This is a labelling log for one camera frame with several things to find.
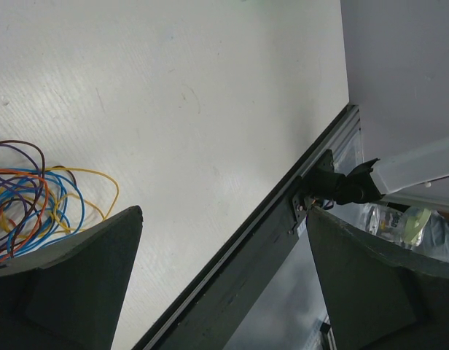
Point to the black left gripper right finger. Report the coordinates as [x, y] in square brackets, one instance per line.
[378, 295]

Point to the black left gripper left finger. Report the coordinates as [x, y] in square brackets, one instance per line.
[69, 295]

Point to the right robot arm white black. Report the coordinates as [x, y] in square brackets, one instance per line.
[374, 179]

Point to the clear plastic water bottle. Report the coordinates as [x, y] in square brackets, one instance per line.
[401, 228]

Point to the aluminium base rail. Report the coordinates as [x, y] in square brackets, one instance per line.
[283, 204]

